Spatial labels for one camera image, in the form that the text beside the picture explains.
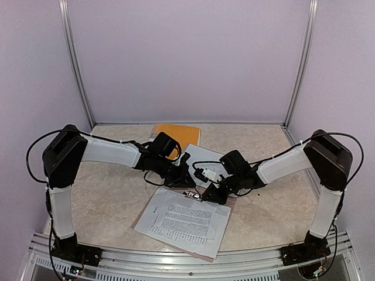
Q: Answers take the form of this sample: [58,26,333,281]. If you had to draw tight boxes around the translucent grey plastic sheet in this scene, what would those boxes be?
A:
[131,191,238,263]

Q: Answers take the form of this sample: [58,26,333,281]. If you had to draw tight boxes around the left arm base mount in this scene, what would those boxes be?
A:
[52,241,103,267]

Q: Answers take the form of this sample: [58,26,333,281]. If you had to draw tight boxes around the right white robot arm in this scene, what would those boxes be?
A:
[202,129,353,260]

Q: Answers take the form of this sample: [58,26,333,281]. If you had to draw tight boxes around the left aluminium frame post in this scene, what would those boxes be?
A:
[59,0,96,129]

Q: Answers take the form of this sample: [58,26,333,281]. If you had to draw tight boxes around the orange file folder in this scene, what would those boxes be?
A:
[149,124,201,150]

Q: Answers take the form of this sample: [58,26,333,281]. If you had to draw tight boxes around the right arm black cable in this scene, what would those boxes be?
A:
[191,133,364,235]

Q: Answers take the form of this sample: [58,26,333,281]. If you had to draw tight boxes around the white printed paper sheets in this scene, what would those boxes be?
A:
[184,144,229,189]

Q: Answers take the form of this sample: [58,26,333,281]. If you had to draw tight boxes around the remaining white paper stack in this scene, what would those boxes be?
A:
[133,187,231,259]

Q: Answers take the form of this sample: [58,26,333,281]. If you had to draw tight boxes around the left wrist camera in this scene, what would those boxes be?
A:
[179,152,190,165]

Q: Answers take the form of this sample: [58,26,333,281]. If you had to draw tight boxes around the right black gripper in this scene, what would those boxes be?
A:
[202,173,243,205]

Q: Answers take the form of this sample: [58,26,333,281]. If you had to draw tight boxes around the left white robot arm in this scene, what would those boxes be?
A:
[42,124,195,261]

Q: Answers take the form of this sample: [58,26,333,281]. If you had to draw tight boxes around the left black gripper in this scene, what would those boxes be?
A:
[154,157,196,190]

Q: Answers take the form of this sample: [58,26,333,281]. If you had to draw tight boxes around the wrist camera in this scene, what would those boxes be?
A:
[194,168,223,183]
[179,152,190,165]

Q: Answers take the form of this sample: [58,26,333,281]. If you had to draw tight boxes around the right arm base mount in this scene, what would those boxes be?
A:
[279,244,331,266]

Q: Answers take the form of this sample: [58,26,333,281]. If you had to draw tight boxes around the aluminium frame post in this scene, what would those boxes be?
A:
[283,0,319,129]
[59,0,96,129]

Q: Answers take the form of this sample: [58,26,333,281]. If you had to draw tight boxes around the right aluminium frame post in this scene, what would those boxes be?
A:
[283,0,319,129]

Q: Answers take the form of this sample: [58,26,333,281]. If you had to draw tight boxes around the front aluminium rail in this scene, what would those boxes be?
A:
[18,232,364,280]

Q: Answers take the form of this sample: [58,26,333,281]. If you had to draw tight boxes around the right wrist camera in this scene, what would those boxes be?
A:
[194,168,223,183]

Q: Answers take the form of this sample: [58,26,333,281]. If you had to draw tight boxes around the metal clip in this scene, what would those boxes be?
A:
[183,191,202,202]

